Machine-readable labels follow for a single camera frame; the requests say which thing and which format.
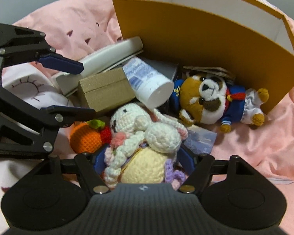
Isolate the gold glitter box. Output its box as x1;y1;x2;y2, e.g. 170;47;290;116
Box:
77;67;135;116

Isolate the white crochet bunny doll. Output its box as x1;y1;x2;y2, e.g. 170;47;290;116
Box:
103;103;188;189

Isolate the orange cardboard box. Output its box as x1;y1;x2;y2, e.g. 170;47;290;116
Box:
113;0;294;112

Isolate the small plastic bag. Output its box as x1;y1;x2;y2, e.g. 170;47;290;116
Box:
184;125;217;154

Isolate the white lotion tube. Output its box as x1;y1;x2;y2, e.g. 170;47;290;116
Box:
122;57;174;109

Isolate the plush dog sailor outfit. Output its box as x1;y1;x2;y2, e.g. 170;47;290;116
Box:
169;73;269;133

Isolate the orange crochet fruit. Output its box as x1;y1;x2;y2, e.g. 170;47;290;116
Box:
69;119;112;154

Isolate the white case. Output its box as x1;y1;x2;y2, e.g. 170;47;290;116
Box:
51;37;143;96

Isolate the pink cloud bedsheet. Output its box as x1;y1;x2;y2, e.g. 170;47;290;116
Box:
0;0;294;234

